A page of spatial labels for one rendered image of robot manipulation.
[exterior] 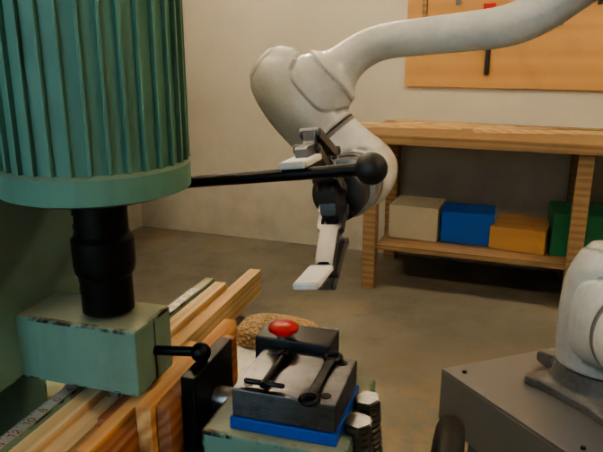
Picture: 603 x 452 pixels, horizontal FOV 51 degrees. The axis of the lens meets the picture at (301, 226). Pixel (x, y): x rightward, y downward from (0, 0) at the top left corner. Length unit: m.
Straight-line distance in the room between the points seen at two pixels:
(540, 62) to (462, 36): 2.79
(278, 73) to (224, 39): 3.30
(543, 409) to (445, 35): 0.63
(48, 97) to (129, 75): 0.07
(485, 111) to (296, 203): 1.32
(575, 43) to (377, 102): 1.12
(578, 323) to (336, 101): 0.53
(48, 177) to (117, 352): 0.19
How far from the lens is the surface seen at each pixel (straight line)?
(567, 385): 1.20
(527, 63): 3.80
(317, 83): 0.97
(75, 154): 0.55
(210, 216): 4.50
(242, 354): 0.86
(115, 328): 0.64
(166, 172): 0.57
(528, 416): 1.14
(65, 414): 0.68
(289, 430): 0.59
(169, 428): 0.63
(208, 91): 4.35
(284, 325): 0.64
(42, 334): 0.69
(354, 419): 0.60
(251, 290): 1.01
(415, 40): 1.00
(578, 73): 3.80
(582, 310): 1.12
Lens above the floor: 1.30
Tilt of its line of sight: 16 degrees down
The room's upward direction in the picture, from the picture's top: straight up
